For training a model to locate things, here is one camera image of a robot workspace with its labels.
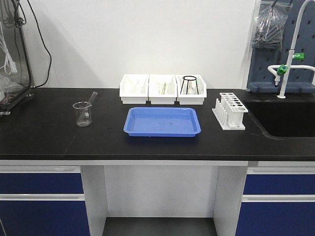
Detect white test tube rack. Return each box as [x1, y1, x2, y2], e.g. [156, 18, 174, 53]
[212, 92, 248, 130]

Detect blue-grey pegboard drying rack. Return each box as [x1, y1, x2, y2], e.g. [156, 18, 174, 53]
[247, 0, 315, 93]

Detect blue plastic tray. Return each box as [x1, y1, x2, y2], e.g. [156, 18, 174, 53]
[124, 107, 201, 137]

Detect middle white storage bin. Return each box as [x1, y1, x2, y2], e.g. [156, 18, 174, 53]
[148, 74, 177, 105]

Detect white storage bin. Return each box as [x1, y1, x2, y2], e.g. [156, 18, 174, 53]
[175, 75, 207, 105]
[148, 74, 177, 105]
[120, 74, 149, 104]

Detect yellow green droppers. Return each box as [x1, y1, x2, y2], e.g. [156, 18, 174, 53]
[161, 83, 167, 94]

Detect left white storage bin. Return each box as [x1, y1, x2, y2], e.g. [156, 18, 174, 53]
[120, 74, 149, 104]

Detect right white storage bin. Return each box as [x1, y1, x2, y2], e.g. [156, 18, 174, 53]
[175, 75, 207, 105]

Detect clear glass beaker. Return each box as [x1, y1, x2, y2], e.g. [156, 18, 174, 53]
[72, 101, 92, 127]

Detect black sink basin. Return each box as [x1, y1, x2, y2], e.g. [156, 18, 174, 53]
[244, 100, 315, 138]

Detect white lab faucet green knobs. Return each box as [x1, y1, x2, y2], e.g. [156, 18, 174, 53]
[267, 0, 315, 99]

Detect right blue cabinet drawers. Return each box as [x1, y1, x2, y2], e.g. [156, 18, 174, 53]
[236, 167, 315, 236]

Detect blue cabinet drawers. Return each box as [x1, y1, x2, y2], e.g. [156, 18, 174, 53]
[0, 167, 90, 236]
[236, 167, 315, 236]

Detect left blue cabinet drawers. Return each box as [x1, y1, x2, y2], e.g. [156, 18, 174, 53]
[0, 167, 90, 236]

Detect black framed equipment stand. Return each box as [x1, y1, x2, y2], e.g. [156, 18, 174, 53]
[0, 0, 33, 116]

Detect clear plastic bag of pegs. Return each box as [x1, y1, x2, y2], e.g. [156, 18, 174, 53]
[252, 0, 293, 51]

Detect black wire tripod stand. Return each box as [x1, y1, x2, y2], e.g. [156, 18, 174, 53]
[180, 75, 199, 94]

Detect black hanging cable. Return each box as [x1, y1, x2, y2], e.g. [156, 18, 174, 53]
[26, 0, 53, 88]

